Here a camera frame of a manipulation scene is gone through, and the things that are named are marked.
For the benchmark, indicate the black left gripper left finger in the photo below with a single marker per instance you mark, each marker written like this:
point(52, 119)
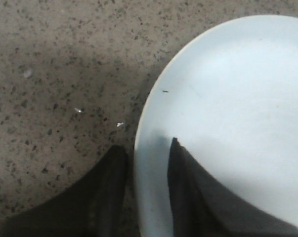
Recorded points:
point(89, 208)

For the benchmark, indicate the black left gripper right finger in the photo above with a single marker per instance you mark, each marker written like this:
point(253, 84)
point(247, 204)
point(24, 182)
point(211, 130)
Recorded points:
point(202, 207)

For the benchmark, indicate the light blue round plate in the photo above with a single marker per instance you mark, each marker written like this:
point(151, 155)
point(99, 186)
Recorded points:
point(230, 97)

